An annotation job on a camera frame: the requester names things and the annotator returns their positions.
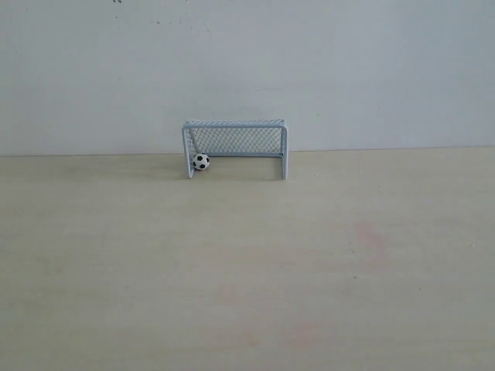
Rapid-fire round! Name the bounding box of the small black white soccer ball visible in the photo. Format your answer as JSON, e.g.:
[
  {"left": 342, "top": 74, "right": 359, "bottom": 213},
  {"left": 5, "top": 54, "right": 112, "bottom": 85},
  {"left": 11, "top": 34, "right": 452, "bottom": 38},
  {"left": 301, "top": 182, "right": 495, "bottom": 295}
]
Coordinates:
[{"left": 193, "top": 153, "right": 210, "bottom": 171}]

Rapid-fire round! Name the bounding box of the small white toy goal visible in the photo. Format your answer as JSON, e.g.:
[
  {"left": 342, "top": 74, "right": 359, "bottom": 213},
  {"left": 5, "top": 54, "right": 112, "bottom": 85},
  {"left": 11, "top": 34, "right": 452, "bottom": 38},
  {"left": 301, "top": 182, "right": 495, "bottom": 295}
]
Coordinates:
[{"left": 181, "top": 119, "right": 288, "bottom": 179}]

